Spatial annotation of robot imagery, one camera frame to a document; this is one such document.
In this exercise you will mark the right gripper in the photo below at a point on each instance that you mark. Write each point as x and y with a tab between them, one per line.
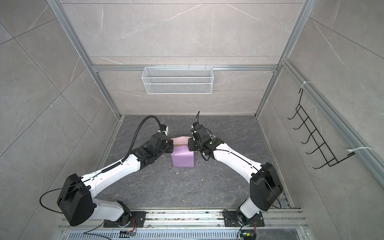
191	141

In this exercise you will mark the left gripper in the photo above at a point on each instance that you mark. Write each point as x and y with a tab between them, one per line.
170	146

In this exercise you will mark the pink wrapping paper sheet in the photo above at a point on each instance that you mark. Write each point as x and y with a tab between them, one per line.
181	156

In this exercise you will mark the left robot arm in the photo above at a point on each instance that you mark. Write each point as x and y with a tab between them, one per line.
77	199

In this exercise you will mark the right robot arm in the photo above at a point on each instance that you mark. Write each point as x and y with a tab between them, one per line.
265	185

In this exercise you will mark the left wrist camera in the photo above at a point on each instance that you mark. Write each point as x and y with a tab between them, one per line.
164	129

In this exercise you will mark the white wire mesh basket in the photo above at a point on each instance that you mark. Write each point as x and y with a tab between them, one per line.
178	80

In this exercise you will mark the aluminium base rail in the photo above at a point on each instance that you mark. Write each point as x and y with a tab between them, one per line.
204	224

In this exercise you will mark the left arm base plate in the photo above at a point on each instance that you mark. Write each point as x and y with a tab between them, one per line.
128	220

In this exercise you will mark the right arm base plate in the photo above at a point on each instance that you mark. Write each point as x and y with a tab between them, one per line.
237	219

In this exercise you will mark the black wire hook rack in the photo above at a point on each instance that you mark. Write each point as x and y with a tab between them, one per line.
315	136

